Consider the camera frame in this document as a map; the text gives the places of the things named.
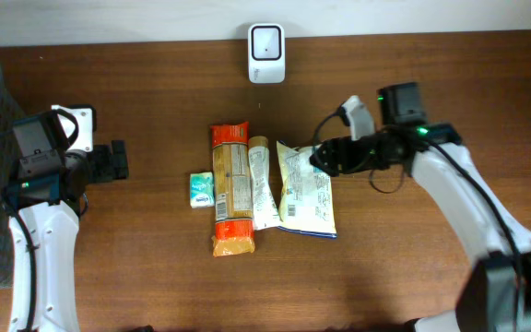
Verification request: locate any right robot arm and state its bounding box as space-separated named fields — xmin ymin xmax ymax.
xmin=310 ymin=82 xmax=531 ymax=332

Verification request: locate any black left camera cable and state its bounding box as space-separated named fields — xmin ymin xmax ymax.
xmin=0 ymin=108 xmax=89 ymax=332

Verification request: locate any yellow snack bag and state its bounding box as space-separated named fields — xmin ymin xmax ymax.
xmin=277 ymin=142 xmax=337 ymax=239

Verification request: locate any small teal tissue pack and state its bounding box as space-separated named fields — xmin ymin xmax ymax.
xmin=189 ymin=172 xmax=215 ymax=208

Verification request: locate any orange pasta packet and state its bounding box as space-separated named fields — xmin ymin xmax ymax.
xmin=211 ymin=122 xmax=255 ymax=257

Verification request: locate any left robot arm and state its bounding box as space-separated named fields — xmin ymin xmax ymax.
xmin=2 ymin=104 xmax=129 ymax=331

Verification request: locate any white tube with tan cap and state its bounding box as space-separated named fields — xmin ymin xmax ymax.
xmin=248 ymin=136 xmax=281 ymax=231

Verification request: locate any black camera cable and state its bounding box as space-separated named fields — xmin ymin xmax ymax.
xmin=0 ymin=108 xmax=89 ymax=332
xmin=311 ymin=108 xmax=525 ymax=332

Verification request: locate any white barcode scanner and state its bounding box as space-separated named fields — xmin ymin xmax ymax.
xmin=247 ymin=23 xmax=287 ymax=84

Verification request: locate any black right camera cable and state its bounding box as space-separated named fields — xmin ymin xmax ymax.
xmin=311 ymin=108 xmax=525 ymax=332

